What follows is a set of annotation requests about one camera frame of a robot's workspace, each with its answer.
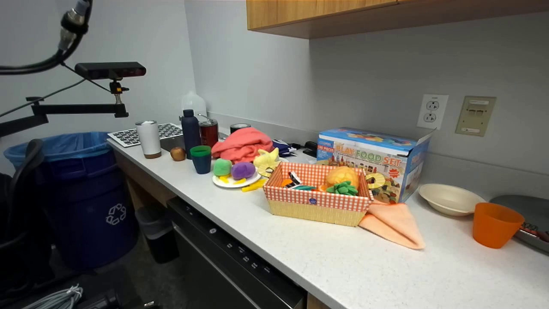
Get dark blue cloth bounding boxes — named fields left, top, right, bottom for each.
left=272, top=139, right=293, bottom=156

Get yellow plush toy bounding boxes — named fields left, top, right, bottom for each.
left=253, top=147, right=282, bottom=178

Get pink cloth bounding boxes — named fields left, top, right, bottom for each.
left=211, top=127, right=274, bottom=165

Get black stapler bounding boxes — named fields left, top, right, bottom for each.
left=291, top=140, right=318, bottom=158

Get purple plush toy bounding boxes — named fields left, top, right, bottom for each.
left=230, top=161, right=257, bottom=181

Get heap of small toys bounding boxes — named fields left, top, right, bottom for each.
left=281, top=171, right=319, bottom=192

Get yellow toy banana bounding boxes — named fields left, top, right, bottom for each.
left=241, top=178, right=269, bottom=193

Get white plate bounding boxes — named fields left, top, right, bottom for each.
left=212, top=169, right=262, bottom=189

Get green plush toy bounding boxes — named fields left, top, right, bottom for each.
left=213, top=158, right=233, bottom=177

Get orange checkered basket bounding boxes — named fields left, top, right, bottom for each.
left=262, top=161, right=375, bottom=227

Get red tumbler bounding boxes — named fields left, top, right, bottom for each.
left=198, top=114, right=220, bottom=149

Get orange plush toy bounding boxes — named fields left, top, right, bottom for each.
left=325, top=166, right=360, bottom=190

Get dark blue cup green rim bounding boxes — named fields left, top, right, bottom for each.
left=190, top=145, right=213, bottom=175

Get green plush toy leaves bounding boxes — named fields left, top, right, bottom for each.
left=326, top=180, right=359, bottom=197

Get dark blue bottle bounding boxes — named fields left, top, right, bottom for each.
left=180, top=109, right=202, bottom=160

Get toy food set box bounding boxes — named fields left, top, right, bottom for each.
left=316, top=127, right=435, bottom=204

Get clear plastic jug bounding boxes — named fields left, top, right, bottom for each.
left=181, top=91, right=208, bottom=118

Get toy pineapple slice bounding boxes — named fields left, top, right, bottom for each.
left=365, top=172, right=386, bottom=190

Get black dishwasher door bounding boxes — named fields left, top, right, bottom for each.
left=166, top=196, right=308, bottom=309

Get white tumbler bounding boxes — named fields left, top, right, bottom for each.
left=135, top=120, right=163, bottom=160

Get small black trash bin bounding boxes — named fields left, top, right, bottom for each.
left=135, top=203, right=181, bottom=264

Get orange cloth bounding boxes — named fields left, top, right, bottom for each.
left=358, top=201, right=426, bottom=251

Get grey keyboard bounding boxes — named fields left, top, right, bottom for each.
left=107, top=123, right=184, bottom=148

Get cream bowl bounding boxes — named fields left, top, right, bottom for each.
left=418, top=183, right=486, bottom=217

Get blue recycling bin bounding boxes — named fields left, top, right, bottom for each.
left=4, top=131, right=140, bottom=271

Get orange plastic cup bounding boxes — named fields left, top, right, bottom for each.
left=472, top=202, right=525, bottom=249

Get black office chair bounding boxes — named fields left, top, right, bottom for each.
left=0, top=138, right=54, bottom=297

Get grey metal tray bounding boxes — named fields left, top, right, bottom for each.
left=489, top=194, right=549, bottom=253

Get wooden wall cabinet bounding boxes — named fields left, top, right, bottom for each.
left=245, top=0, right=549, bottom=40

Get white wall socket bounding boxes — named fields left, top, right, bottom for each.
left=416, top=94, right=449, bottom=130

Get camera on mount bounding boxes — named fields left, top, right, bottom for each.
left=0, top=61, right=147, bottom=138

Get black cable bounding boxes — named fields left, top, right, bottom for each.
left=0, top=0, right=93, bottom=76

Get coil of grey cable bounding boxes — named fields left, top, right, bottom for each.
left=21, top=284, right=84, bottom=309

